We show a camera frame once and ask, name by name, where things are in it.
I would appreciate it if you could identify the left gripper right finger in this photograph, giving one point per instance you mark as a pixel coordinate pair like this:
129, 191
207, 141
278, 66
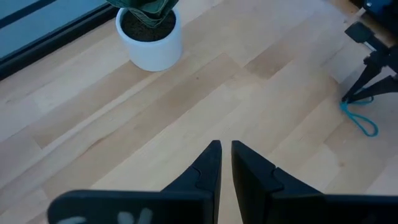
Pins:
252, 180

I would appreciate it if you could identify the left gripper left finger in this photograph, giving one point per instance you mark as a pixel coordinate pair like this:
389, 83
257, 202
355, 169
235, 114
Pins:
205, 177

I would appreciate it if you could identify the snake plant in white pot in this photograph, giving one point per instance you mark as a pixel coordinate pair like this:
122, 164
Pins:
149, 46

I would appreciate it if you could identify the black aluminium table frame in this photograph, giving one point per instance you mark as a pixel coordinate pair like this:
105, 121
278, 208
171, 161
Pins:
46, 43

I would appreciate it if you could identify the rubber bands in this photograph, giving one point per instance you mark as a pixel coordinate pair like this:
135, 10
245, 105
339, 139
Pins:
357, 118

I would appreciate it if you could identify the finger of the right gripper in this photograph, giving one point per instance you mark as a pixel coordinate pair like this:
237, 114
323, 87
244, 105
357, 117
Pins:
365, 77
379, 88

